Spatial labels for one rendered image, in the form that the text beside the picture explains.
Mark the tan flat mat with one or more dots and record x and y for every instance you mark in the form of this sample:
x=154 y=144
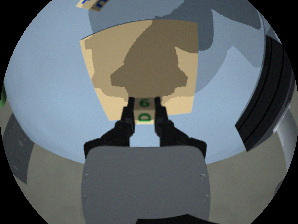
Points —
x=144 y=59

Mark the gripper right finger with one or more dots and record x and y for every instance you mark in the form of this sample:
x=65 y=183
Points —
x=170 y=135

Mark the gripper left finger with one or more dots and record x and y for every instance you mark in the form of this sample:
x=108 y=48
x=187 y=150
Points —
x=123 y=129

